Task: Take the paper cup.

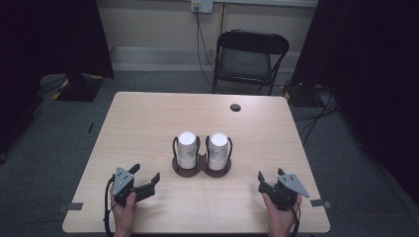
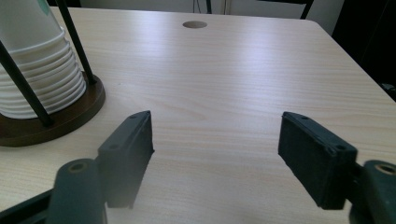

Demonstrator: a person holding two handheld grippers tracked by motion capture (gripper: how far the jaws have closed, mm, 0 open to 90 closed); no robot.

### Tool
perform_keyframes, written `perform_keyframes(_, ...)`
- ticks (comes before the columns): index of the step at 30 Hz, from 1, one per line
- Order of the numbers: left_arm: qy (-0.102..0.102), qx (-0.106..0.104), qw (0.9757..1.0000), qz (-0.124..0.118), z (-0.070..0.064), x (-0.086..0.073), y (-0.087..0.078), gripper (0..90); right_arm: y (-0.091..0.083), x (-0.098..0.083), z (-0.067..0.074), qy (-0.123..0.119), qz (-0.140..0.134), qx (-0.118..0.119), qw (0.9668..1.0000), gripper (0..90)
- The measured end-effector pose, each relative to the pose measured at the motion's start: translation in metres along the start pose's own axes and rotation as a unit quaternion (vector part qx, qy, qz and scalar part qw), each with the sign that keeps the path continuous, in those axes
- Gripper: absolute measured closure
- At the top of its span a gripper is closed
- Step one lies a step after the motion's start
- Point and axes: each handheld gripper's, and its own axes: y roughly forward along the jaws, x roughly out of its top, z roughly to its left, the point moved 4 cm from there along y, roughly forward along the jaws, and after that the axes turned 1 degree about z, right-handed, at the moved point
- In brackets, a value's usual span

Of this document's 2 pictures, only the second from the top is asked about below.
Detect round table cable grommet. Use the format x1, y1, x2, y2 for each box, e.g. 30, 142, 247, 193
182, 20, 208, 30

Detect stack of white paper cups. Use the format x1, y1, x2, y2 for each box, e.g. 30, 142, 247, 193
0, 0, 88, 120

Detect dark curtain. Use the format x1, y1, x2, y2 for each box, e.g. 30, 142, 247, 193
331, 0, 396, 102

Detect brown cup holder black rods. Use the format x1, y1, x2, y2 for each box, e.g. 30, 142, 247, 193
0, 0, 106, 147

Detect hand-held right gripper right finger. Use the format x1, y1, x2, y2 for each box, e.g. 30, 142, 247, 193
277, 111, 359, 211

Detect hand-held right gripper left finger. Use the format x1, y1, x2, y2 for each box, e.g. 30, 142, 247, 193
97, 110, 155, 209

